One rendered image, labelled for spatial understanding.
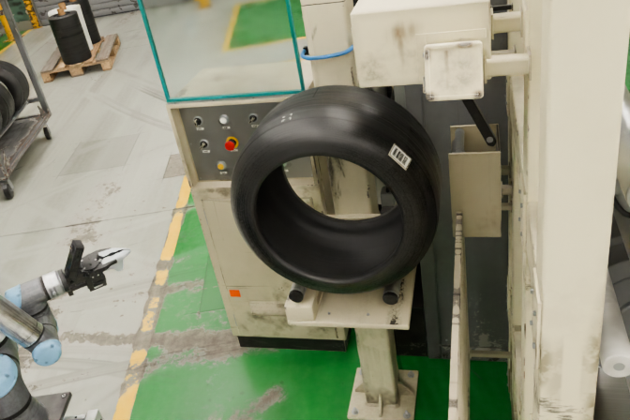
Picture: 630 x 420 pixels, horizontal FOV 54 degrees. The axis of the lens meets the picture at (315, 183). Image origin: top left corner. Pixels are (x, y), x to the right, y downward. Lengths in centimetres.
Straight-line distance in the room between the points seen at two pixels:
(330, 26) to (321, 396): 161
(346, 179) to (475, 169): 42
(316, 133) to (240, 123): 91
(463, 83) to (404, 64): 15
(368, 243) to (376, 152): 52
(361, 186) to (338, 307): 40
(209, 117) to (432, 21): 145
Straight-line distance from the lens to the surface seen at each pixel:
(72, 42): 798
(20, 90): 592
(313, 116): 156
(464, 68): 108
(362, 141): 153
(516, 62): 117
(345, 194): 206
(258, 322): 293
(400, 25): 116
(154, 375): 314
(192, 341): 323
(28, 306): 200
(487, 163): 188
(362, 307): 194
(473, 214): 198
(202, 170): 259
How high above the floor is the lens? 207
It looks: 29 degrees down
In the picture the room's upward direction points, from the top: 10 degrees counter-clockwise
